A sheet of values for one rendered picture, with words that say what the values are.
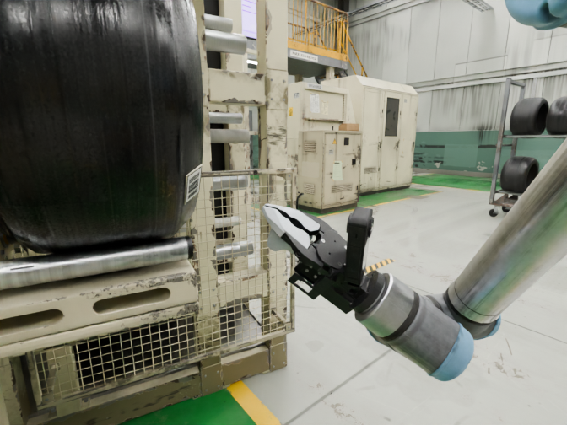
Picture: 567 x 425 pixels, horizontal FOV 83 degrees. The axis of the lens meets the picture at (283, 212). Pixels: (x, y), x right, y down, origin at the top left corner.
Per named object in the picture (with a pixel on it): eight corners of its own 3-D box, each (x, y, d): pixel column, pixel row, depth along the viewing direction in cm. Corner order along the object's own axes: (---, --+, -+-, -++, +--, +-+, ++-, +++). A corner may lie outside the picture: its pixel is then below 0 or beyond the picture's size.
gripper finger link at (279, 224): (242, 235, 50) (289, 271, 50) (257, 212, 46) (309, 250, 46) (251, 224, 52) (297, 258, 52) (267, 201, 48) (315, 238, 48)
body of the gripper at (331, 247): (283, 279, 50) (344, 325, 50) (310, 250, 45) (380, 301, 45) (299, 250, 56) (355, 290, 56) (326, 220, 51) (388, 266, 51)
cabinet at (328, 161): (322, 215, 486) (325, 130, 459) (296, 208, 530) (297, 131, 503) (359, 207, 542) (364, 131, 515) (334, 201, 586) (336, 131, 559)
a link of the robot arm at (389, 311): (411, 322, 44) (416, 275, 51) (382, 301, 44) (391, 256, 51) (369, 345, 49) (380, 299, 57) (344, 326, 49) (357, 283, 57)
